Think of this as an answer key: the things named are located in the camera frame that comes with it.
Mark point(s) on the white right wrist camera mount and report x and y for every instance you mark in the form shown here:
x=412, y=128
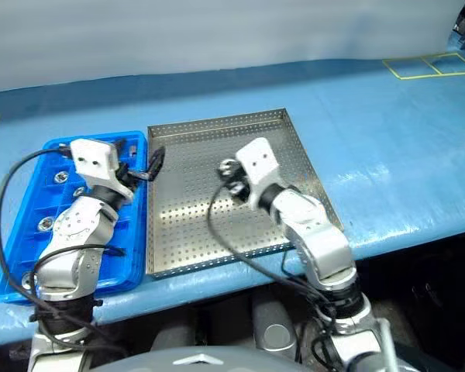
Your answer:
x=259, y=162

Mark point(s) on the blue plastic compartment tray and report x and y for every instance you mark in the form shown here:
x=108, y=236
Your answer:
x=23, y=232

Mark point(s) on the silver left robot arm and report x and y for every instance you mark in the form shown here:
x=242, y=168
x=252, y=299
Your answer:
x=77, y=232

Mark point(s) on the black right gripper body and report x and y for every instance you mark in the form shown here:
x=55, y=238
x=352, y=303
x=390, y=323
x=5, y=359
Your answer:
x=244, y=176

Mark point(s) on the perforated steel tray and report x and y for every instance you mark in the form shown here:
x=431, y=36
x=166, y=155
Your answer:
x=186, y=217

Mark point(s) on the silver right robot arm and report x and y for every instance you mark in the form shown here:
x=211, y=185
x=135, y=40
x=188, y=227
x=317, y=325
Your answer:
x=317, y=240

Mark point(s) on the blue plastic table cover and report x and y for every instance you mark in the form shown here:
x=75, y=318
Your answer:
x=372, y=124

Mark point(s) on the grey robot torso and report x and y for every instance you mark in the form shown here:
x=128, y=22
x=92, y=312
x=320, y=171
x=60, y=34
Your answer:
x=209, y=360

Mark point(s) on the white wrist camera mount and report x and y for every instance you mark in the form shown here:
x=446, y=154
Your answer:
x=93, y=159
x=259, y=162

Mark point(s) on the small metal roller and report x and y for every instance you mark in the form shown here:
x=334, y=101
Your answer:
x=226, y=166
x=238, y=188
x=61, y=177
x=78, y=191
x=45, y=223
x=27, y=279

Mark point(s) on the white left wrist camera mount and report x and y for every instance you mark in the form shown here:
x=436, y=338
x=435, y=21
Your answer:
x=93, y=159

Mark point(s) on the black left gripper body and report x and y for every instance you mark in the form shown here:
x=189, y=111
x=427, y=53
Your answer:
x=126, y=176

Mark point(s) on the dark grey rounded shape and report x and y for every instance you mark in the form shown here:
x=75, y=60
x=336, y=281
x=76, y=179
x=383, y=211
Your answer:
x=172, y=337
x=273, y=325

